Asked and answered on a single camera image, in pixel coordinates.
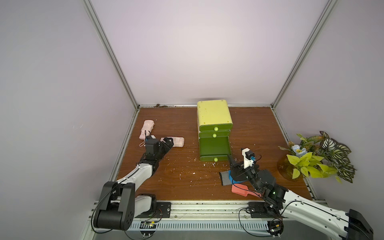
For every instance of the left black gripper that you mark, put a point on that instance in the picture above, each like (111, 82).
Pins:
(166, 147)

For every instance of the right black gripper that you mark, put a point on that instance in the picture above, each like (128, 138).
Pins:
(240, 170)

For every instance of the pink umbrella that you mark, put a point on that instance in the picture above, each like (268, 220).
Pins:
(178, 142)
(146, 131)

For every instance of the yellow-green drawer cabinet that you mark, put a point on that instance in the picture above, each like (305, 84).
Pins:
(214, 129)

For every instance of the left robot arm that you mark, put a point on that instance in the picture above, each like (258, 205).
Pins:
(118, 204)

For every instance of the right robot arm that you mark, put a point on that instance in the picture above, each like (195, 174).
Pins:
(283, 203)

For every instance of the black and blue work glove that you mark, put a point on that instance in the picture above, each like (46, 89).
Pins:
(226, 178)

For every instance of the pink plastic scoop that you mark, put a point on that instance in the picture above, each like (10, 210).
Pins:
(243, 190)

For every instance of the right electronics board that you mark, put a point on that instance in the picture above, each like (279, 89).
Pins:
(275, 227)

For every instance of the electronics board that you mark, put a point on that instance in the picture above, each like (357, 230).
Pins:
(148, 228)
(275, 227)

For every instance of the artificial potted plant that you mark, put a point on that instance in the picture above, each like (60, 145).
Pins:
(317, 157)

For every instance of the left electronics board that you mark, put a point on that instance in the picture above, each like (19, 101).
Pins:
(148, 228)

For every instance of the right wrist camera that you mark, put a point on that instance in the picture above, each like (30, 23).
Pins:
(249, 157)

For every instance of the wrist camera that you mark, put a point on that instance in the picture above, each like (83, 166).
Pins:
(249, 157)
(149, 137)

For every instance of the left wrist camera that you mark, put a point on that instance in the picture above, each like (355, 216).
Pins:
(149, 137)

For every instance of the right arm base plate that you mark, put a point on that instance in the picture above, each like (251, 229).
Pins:
(262, 210)

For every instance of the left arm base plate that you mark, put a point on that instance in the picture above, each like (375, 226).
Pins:
(162, 210)

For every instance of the aluminium front rail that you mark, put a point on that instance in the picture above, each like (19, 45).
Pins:
(209, 215)

